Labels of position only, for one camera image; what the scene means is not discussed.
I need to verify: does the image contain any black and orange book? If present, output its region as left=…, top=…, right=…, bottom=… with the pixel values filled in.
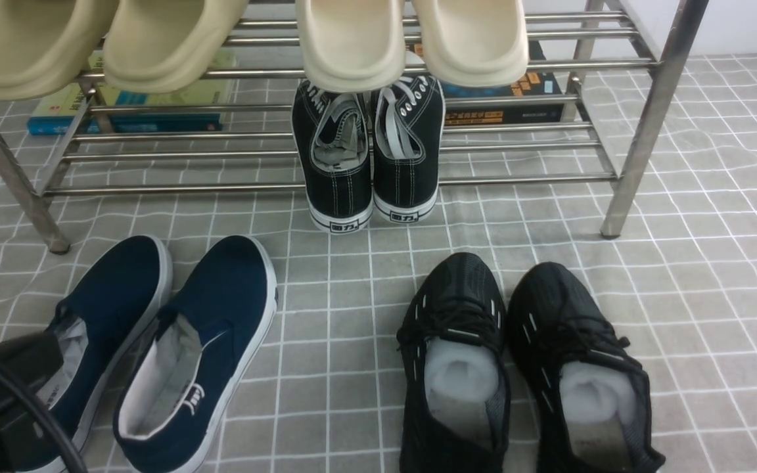
left=392, top=72, right=564, bottom=131

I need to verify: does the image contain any khaki slipper far left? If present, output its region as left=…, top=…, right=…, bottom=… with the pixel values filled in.
left=0, top=1, right=118, bottom=101

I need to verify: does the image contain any green and blue book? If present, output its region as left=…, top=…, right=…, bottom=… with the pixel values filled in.
left=26, top=50, right=237, bottom=137

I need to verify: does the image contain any stainless steel shoe rack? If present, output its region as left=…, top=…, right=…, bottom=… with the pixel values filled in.
left=0, top=1, right=708, bottom=254

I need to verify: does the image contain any cream slipper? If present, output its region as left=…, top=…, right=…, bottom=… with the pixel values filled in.
left=412, top=1, right=530, bottom=89
left=295, top=1, right=406, bottom=93

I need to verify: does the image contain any grey checked floor cloth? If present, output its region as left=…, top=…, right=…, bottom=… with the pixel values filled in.
left=0, top=55, right=757, bottom=472

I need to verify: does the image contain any black mesh sneaker left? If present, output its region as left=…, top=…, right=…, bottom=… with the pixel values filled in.
left=396, top=252, right=511, bottom=472

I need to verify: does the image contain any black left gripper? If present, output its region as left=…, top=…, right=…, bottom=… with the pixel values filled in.
left=0, top=332, right=63, bottom=472

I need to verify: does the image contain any black mesh sneaker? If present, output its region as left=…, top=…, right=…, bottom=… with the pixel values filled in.
left=396, top=252, right=511, bottom=472
left=505, top=261, right=665, bottom=472

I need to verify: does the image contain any black canvas sneaker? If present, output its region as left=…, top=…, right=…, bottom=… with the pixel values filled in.
left=290, top=79, right=373, bottom=235
left=369, top=74, right=446, bottom=225

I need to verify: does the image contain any black canvas sneaker left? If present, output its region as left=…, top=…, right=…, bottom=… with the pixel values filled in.
left=290, top=79, right=373, bottom=235

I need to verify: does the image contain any navy slip-on shoe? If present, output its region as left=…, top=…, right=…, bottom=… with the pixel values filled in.
left=113, top=235, right=277, bottom=472
left=36, top=235, right=172, bottom=451

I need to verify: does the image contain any black cable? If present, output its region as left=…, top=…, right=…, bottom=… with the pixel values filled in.
left=0, top=338, right=88, bottom=473

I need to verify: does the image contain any black canvas sneaker right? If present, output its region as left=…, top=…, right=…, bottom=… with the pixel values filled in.
left=369, top=74, right=446, bottom=225

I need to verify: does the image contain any khaki slipper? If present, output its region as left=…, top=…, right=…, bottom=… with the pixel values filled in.
left=103, top=1, right=249, bottom=94
left=0, top=1, right=118, bottom=101

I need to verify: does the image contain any black mesh sneaker right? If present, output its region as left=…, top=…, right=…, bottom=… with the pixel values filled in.
left=505, top=261, right=665, bottom=472

